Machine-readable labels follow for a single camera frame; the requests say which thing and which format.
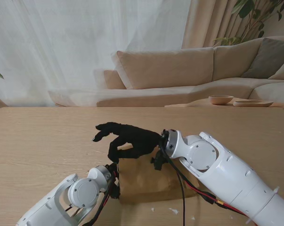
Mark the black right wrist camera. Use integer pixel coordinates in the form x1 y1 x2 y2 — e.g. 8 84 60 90
150 150 168 171

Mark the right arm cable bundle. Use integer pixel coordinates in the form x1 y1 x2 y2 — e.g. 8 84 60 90
159 141 251 226

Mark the low wooden coffee table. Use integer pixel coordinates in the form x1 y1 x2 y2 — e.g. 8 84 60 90
164 97 284 113

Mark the brown paper bag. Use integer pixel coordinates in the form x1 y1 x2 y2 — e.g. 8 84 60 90
118 144 196 205

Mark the round wooden bowl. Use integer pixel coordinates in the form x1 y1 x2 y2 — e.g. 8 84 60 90
208 95 234 105

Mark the beige sofa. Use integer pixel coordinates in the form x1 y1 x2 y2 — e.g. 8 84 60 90
49 35 284 108

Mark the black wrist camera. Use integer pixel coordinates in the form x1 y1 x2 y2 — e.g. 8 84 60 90
110 178 121 200
150 150 168 171

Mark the shallow wooden tray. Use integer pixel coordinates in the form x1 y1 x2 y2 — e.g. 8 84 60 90
233 100 274 108

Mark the grey sofa cushion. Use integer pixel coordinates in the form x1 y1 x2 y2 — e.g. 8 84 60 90
241 37 284 80

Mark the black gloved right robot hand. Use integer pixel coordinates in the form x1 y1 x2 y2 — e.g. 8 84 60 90
92 121 162 163

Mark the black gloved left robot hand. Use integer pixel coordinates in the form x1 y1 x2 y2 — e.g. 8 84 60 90
107 162 121 179

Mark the beige sofa cushion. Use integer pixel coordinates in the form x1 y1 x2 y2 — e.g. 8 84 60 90
268 58 284 81

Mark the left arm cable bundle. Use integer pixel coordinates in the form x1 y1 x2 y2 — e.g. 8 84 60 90
61 171 116 226

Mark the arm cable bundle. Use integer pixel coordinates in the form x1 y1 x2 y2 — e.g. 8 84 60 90
61 171 116 226
159 141 251 226

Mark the beige drape curtain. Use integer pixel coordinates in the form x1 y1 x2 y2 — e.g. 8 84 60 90
181 0 251 49

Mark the tall green potted plant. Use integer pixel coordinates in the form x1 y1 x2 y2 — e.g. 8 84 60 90
213 0 284 47

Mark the white sheer curtain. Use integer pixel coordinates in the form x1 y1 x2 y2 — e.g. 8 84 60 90
0 0 192 108

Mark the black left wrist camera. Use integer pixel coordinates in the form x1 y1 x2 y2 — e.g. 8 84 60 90
110 178 121 200

